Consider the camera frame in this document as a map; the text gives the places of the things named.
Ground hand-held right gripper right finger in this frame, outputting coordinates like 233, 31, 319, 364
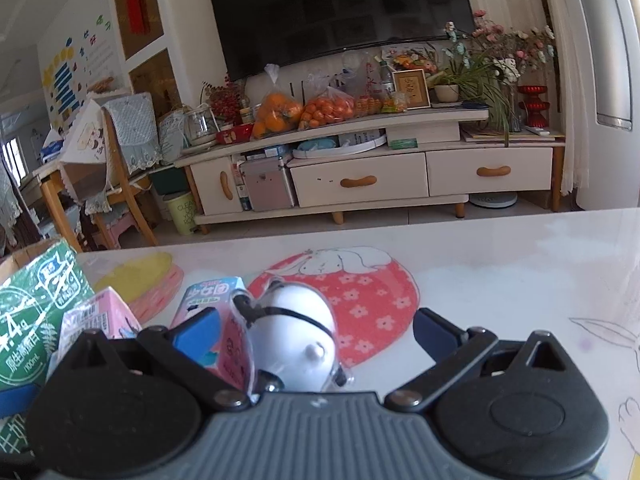
383, 307, 577, 410

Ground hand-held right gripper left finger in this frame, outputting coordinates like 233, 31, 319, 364
60, 306, 252, 412

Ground white panda toy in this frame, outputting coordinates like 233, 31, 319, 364
245, 280, 356, 393

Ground pink cartoon box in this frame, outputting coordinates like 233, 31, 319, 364
46, 286, 142, 376

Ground small pink blue milk box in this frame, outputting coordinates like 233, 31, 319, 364
170, 276, 258, 393

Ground green trash bin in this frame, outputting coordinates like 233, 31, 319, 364
162, 191, 197, 235

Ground pink stool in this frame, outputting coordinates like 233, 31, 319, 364
92, 210, 141, 251

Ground round bathroom scale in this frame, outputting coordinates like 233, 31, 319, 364
469, 192, 518, 209

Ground cream television cabinet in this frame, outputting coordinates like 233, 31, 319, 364
174, 108, 567, 233

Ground pink metallic box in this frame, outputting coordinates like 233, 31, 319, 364
239, 159, 297, 212

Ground green milk carton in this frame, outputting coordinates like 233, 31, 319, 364
0, 239, 96, 463

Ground cardboard box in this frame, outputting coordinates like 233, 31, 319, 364
0, 242, 51, 273

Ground wooden dining table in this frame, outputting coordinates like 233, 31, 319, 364
32, 162, 83, 253

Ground red tin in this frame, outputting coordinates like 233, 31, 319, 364
216, 124, 254, 145

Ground stack of books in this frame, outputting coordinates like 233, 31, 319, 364
460, 122, 566, 142

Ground round white tray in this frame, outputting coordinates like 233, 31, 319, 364
292, 130, 388, 159

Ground white curtain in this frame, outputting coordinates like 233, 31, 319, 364
547, 10, 583, 197

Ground glass kettle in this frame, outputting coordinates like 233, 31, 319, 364
184, 102, 221, 148

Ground wooden chair with lace cover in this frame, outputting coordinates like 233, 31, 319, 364
102, 91, 166, 248

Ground cartoon print cloth cover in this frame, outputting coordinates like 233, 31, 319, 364
59, 99, 113, 213

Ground vase of artificial flowers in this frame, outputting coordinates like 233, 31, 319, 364
442, 9, 557, 133

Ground bag of large oranges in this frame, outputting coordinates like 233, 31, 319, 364
251, 64, 305, 140

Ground red berry branches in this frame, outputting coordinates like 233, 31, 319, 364
202, 74, 248, 126

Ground orange snack packets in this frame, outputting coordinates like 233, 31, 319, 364
354, 94, 408, 117

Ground tissue box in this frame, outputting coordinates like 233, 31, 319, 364
41, 127, 66, 163

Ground potted spider plant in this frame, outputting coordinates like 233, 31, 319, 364
430, 52, 516, 146

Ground red candle holder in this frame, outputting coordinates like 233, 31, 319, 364
517, 85, 551, 128

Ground framed picture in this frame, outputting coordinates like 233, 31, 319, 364
391, 68, 432, 110

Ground bag of small tangerines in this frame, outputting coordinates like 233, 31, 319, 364
299, 86, 356, 130

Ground clear bottle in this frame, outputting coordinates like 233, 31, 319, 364
378, 60, 396, 95

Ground white standing air conditioner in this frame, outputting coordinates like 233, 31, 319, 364
550, 0, 640, 211

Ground black television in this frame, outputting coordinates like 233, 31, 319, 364
206, 0, 475, 82

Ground glass door wall cabinet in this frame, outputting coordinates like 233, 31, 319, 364
112, 0, 183, 111

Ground wall poster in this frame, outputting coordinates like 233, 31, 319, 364
42, 12, 123, 126

